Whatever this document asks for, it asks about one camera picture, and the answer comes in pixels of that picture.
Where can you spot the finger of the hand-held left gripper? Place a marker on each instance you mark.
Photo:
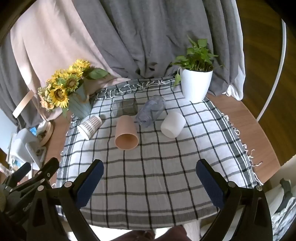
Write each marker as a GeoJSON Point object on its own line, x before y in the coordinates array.
{"type": "Point", "coordinates": [22, 172]}
{"type": "Point", "coordinates": [47, 170]}

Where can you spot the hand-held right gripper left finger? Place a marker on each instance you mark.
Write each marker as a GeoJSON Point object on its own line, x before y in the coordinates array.
{"type": "Point", "coordinates": [89, 187]}

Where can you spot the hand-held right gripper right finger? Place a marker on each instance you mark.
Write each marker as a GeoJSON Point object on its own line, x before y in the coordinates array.
{"type": "Point", "coordinates": [211, 186]}

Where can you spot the white houndstooth patterned cup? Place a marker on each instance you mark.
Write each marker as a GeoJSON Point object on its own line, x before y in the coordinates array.
{"type": "Point", "coordinates": [90, 126]}

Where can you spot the beige cup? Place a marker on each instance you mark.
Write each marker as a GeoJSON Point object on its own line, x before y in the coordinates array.
{"type": "Point", "coordinates": [124, 131]}

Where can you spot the dark square glass cup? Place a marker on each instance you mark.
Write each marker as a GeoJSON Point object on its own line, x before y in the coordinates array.
{"type": "Point", "coordinates": [126, 107]}

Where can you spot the clear plastic cup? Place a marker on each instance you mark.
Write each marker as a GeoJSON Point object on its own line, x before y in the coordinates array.
{"type": "Point", "coordinates": [150, 110]}

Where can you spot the white plastic device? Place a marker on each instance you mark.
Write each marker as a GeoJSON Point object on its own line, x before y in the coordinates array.
{"type": "Point", "coordinates": [21, 143]}

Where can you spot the round wooden tray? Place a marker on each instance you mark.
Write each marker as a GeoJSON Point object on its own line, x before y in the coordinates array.
{"type": "Point", "coordinates": [50, 134]}

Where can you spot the grey checked tablecloth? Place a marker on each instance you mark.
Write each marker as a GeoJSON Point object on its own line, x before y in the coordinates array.
{"type": "Point", "coordinates": [150, 176]}

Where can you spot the wooden stick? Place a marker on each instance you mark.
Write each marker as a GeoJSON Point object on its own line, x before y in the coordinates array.
{"type": "Point", "coordinates": [23, 103]}

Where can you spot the pale green ribbed vase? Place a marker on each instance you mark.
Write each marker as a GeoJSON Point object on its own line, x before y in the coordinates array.
{"type": "Point", "coordinates": [81, 107]}

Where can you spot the sunflower bouquet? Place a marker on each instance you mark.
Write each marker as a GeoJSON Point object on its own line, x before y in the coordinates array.
{"type": "Point", "coordinates": [60, 94]}

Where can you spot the grey striped cloth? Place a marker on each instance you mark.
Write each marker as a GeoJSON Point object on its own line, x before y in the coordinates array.
{"type": "Point", "coordinates": [286, 215]}

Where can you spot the white ribbed plant pot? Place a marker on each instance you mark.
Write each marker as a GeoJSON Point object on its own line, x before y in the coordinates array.
{"type": "Point", "coordinates": [196, 86]}

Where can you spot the green leafy plant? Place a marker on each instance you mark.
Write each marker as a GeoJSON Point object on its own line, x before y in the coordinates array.
{"type": "Point", "coordinates": [199, 58]}

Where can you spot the pink cloth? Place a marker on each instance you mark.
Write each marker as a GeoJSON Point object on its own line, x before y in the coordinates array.
{"type": "Point", "coordinates": [57, 34]}

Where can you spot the grey curtain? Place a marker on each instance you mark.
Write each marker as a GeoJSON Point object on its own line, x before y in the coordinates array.
{"type": "Point", "coordinates": [150, 34]}

